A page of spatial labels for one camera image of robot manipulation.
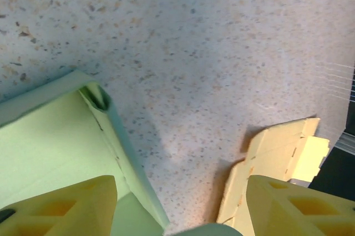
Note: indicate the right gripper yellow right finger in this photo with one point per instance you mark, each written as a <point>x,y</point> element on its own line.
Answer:
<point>291,213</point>

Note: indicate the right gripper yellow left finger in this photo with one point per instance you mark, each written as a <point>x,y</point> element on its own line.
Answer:
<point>55,211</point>

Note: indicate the yellow paper box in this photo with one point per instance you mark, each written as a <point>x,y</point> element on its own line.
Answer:
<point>271,150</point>

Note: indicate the green paper box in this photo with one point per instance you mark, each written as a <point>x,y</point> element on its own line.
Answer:
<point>55,136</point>

